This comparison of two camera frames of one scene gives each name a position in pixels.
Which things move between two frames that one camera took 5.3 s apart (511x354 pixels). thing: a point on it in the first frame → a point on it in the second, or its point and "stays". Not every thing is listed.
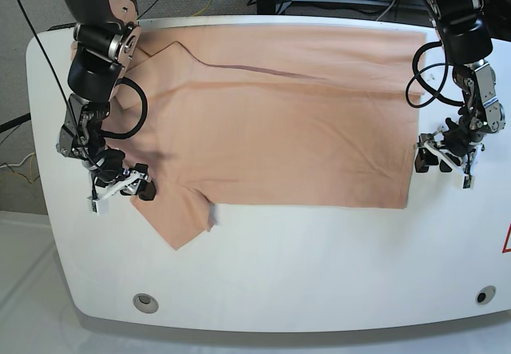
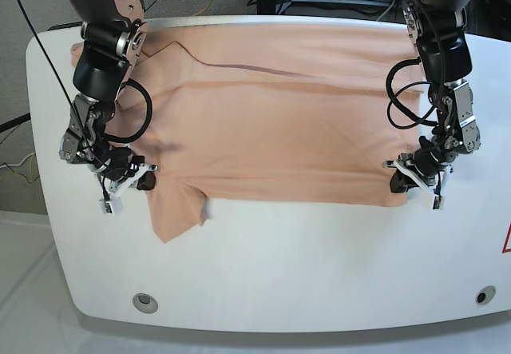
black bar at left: [3, 127] stays
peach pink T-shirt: [305, 117] stays
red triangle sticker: [505, 250] stays
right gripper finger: [425, 158] → [398, 182]
